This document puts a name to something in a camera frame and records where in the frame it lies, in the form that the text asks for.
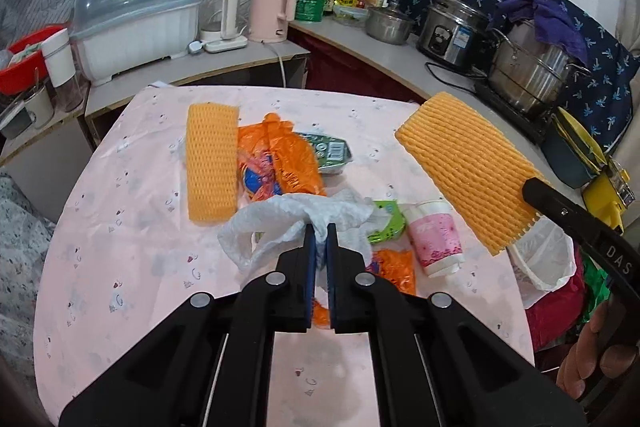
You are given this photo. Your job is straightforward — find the green plastic bag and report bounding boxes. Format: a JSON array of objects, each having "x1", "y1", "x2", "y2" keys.
[{"x1": 582, "y1": 252, "x2": 626, "y2": 328}]

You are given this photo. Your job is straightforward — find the large steel steamer pot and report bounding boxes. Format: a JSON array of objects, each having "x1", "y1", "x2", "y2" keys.
[{"x1": 487, "y1": 19, "x2": 592, "y2": 118}]

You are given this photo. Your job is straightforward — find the yellow plastic container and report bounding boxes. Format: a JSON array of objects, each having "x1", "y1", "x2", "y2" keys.
[{"x1": 582, "y1": 157, "x2": 633, "y2": 230}]

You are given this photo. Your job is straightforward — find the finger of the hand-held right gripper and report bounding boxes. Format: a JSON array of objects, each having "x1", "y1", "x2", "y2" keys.
[{"x1": 521, "y1": 177, "x2": 592, "y2": 239}]

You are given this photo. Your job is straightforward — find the red cloth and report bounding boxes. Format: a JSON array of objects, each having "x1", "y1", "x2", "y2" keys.
[{"x1": 525, "y1": 257, "x2": 591, "y2": 353}]

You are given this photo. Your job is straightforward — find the stack of bowls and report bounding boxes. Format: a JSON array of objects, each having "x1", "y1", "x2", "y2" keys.
[{"x1": 542, "y1": 107, "x2": 608, "y2": 188}]

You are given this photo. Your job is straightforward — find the green and orange box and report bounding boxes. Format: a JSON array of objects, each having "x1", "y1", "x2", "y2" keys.
[{"x1": 367, "y1": 199, "x2": 406, "y2": 244}]

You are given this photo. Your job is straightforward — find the steel rice cooker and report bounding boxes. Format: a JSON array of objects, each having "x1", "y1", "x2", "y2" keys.
[{"x1": 417, "y1": 0, "x2": 493, "y2": 70}]

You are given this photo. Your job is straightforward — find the white plastic bag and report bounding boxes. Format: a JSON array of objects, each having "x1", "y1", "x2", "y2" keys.
[{"x1": 217, "y1": 189, "x2": 388, "y2": 274}]

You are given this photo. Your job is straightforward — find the steel bowl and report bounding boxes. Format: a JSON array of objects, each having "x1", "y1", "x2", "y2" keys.
[{"x1": 365, "y1": 0, "x2": 416, "y2": 46}]

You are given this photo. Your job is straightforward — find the orange foam fruit net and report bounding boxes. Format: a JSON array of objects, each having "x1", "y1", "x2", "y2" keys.
[
  {"x1": 395, "y1": 91, "x2": 553, "y2": 256},
  {"x1": 186, "y1": 103, "x2": 241, "y2": 224}
]

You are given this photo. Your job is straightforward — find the white dish rack grey lid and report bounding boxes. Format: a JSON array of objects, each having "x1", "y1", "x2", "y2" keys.
[{"x1": 70, "y1": 0, "x2": 202, "y2": 88}]

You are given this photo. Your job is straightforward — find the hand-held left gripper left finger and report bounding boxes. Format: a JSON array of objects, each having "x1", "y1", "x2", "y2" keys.
[{"x1": 59, "y1": 224, "x2": 321, "y2": 427}]

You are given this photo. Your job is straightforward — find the orange mesh net bag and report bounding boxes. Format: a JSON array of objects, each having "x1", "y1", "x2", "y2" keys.
[{"x1": 312, "y1": 249, "x2": 417, "y2": 328}]

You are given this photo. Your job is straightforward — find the red plastic basin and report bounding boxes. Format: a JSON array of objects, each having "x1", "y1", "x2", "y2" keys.
[{"x1": 0, "y1": 24, "x2": 71, "y2": 95}]

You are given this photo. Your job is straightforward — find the black power cable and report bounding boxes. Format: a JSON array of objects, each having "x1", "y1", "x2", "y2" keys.
[{"x1": 425, "y1": 62, "x2": 481, "y2": 96}]

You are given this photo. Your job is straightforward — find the white power cable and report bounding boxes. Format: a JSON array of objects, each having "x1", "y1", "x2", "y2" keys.
[{"x1": 265, "y1": 41, "x2": 293, "y2": 88}]

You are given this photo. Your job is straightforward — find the person's right hand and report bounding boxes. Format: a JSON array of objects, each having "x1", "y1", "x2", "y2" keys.
[{"x1": 555, "y1": 304, "x2": 640, "y2": 390}]

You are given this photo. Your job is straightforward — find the purple cloth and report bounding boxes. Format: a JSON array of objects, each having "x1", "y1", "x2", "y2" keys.
[{"x1": 495, "y1": 0, "x2": 592, "y2": 62}]

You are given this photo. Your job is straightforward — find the pink printed tablecloth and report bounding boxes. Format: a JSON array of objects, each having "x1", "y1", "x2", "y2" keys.
[{"x1": 32, "y1": 84, "x2": 536, "y2": 427}]

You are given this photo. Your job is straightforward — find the white-lidded glass jar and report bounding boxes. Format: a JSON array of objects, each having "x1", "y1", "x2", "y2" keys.
[{"x1": 41, "y1": 28, "x2": 86, "y2": 112}]

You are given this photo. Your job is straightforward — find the white mug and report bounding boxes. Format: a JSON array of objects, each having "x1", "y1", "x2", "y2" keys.
[{"x1": 22, "y1": 84, "x2": 55, "y2": 130}]

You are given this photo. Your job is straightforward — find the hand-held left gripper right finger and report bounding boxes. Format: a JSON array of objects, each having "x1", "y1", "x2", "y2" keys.
[{"x1": 324, "y1": 223, "x2": 587, "y2": 427}]

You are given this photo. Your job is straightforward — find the glass kettle white handle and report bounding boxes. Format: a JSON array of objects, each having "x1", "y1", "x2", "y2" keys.
[{"x1": 199, "y1": 0, "x2": 249, "y2": 54}]

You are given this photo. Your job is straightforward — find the clear food container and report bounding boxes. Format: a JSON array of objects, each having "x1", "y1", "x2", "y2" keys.
[{"x1": 332, "y1": 2, "x2": 371, "y2": 26}]

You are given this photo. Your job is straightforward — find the black induction cooker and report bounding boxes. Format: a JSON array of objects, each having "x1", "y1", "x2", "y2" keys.
[{"x1": 472, "y1": 77, "x2": 556, "y2": 145}]

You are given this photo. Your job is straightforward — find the green floral drink carton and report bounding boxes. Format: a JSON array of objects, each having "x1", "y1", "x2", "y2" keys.
[{"x1": 295, "y1": 132, "x2": 353, "y2": 178}]

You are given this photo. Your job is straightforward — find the orange plastic bag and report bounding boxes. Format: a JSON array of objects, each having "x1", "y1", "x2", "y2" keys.
[{"x1": 235, "y1": 112, "x2": 328, "y2": 204}]

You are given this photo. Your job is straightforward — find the pink paper cup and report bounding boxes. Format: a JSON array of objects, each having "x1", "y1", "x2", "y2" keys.
[{"x1": 404, "y1": 199, "x2": 466, "y2": 278}]

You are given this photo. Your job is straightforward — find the floral bedding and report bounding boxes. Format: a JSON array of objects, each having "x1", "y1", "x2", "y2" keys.
[{"x1": 0, "y1": 169, "x2": 58, "y2": 388}]

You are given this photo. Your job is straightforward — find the pink electric kettle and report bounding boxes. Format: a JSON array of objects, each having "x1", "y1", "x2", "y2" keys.
[{"x1": 248, "y1": 0, "x2": 301, "y2": 44}]

